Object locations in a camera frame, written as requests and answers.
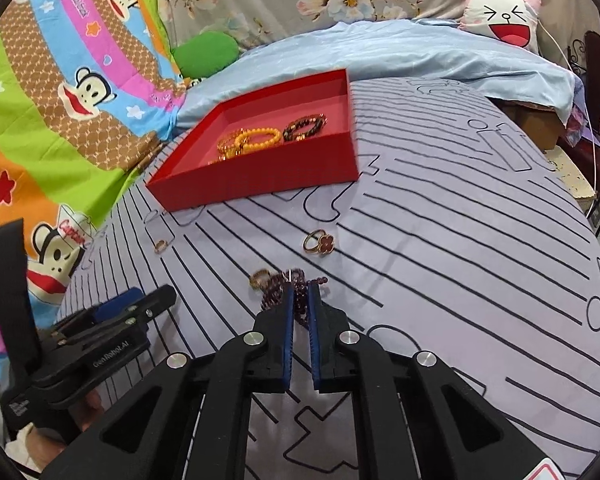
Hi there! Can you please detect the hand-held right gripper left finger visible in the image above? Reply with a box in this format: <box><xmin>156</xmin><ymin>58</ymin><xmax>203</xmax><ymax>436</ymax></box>
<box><xmin>40</xmin><ymin>292</ymin><xmax>296</xmax><ymax>480</ymax></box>

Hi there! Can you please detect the yellow bead bracelet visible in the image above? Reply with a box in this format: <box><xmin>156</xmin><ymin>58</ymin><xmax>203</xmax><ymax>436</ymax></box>
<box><xmin>237</xmin><ymin>127</ymin><xmax>283</xmax><ymax>153</ymax></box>

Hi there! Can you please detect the red cardboard box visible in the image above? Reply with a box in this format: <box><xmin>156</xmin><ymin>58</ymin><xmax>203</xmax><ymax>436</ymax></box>
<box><xmin>146</xmin><ymin>67</ymin><xmax>359</xmax><ymax>212</ymax></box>

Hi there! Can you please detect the white laughing face pillow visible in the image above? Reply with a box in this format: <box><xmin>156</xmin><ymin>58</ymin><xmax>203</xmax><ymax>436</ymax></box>
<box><xmin>457</xmin><ymin>0</ymin><xmax>542</xmax><ymax>54</ymax></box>

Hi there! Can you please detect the dark brown bead bracelet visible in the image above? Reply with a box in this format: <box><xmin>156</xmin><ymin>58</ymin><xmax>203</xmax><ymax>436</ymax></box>
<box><xmin>282</xmin><ymin>114</ymin><xmax>328</xmax><ymax>143</ymax></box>

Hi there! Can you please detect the person's left hand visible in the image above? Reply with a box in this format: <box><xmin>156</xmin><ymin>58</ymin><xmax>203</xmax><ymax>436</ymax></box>
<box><xmin>10</xmin><ymin>389</ymin><xmax>105</xmax><ymax>476</ymax></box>

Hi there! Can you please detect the cardboard carton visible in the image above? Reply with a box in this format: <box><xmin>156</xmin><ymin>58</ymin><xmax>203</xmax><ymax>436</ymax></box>
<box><xmin>500</xmin><ymin>100</ymin><xmax>563</xmax><ymax>153</ymax></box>

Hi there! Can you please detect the grey line-print bed sheet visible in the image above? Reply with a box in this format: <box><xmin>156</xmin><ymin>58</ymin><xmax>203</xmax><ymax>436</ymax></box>
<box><xmin>55</xmin><ymin>77</ymin><xmax>600</xmax><ymax>480</ymax></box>

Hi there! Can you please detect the white cable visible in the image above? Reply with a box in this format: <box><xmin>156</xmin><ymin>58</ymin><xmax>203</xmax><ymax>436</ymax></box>
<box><xmin>532</xmin><ymin>2</ymin><xmax>600</xmax><ymax>236</ymax></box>

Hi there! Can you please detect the cartoon monkey blanket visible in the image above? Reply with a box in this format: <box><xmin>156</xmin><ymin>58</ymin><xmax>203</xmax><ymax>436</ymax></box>
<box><xmin>0</xmin><ymin>0</ymin><xmax>201</xmax><ymax>371</ymax></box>

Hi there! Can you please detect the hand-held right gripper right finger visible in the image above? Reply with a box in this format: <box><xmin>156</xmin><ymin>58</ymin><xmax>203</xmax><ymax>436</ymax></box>
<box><xmin>307</xmin><ymin>282</ymin><xmax>556</xmax><ymax>480</ymax></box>

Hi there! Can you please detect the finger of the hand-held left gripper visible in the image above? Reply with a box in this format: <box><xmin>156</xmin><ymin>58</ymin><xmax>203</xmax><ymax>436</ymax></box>
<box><xmin>55</xmin><ymin>287</ymin><xmax>144</xmax><ymax>333</ymax></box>
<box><xmin>50</xmin><ymin>284</ymin><xmax>177</xmax><ymax>348</ymax></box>

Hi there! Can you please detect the dark garnet bead strand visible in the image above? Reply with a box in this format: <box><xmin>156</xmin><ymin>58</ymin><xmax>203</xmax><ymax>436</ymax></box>
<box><xmin>259</xmin><ymin>268</ymin><xmax>329</xmax><ymax>331</ymax></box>

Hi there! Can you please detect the green pillow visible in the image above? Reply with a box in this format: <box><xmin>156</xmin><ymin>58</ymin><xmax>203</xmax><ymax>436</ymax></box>
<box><xmin>172</xmin><ymin>30</ymin><xmax>241</xmax><ymax>79</ymax></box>

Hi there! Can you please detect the gold ring red clover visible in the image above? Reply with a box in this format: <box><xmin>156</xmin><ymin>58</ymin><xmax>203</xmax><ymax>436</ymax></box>
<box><xmin>302</xmin><ymin>229</ymin><xmax>335</xmax><ymax>257</ymax></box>

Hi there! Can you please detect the light blue blanket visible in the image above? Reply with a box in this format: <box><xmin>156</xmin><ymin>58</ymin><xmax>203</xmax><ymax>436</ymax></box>
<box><xmin>172</xmin><ymin>17</ymin><xmax>581</xmax><ymax>131</ymax></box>

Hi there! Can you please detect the gold leaf bangle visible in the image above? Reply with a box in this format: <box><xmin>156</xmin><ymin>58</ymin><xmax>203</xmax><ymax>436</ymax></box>
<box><xmin>211</xmin><ymin>130</ymin><xmax>248</xmax><ymax>163</ymax></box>

